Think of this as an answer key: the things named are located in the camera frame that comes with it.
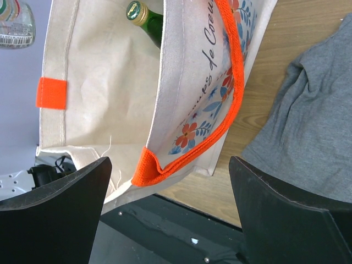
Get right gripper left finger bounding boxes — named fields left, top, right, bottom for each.
left=1, top=157, right=112, bottom=263

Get right grey shorts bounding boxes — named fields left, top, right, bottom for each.
left=242, top=15, right=351, bottom=202

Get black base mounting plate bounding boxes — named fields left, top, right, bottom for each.
left=101, top=195, right=249, bottom=263

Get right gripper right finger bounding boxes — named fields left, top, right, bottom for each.
left=229, top=157, right=351, bottom=263

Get beige canvas tote bag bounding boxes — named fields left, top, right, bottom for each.
left=36, top=1, right=276, bottom=212

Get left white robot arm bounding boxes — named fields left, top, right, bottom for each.
left=1, top=156, right=76, bottom=201

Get clear bottle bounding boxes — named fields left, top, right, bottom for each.
left=1, top=0, right=36, bottom=49

